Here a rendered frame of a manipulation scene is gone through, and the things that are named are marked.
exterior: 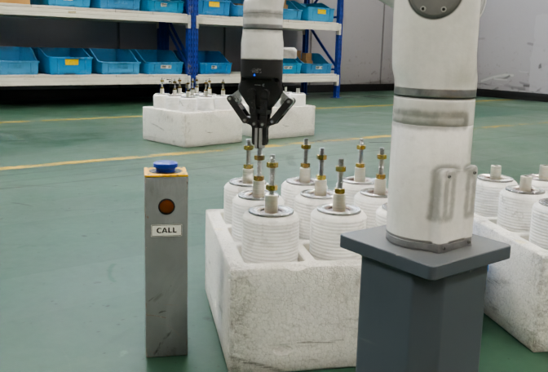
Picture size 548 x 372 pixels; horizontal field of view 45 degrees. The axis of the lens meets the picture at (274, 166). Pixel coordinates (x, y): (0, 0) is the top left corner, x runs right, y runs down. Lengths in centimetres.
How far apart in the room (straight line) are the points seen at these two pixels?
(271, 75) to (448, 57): 48
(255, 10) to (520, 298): 71
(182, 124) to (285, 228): 238
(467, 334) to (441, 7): 37
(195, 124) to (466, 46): 277
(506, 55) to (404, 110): 752
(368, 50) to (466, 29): 777
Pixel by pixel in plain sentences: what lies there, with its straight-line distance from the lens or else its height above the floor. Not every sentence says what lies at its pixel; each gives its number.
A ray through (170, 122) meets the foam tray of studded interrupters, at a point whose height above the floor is 12.
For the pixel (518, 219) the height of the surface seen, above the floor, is 20.
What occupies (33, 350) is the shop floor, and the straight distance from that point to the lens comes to 124.
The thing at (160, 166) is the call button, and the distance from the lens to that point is 109.
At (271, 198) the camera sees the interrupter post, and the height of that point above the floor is 28.
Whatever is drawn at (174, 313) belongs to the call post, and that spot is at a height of 8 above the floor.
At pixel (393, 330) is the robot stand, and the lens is 79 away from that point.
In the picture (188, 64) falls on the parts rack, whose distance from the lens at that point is 605.
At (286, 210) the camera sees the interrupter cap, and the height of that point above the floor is 25.
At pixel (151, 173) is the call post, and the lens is 109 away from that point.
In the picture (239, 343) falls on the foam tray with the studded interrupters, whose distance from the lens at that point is 109.
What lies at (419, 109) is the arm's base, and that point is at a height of 46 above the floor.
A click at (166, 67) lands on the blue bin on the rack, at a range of 600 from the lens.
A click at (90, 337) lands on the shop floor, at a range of 127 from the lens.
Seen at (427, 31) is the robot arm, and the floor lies 54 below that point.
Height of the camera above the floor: 52
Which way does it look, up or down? 10 degrees down
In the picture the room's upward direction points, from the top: 2 degrees clockwise
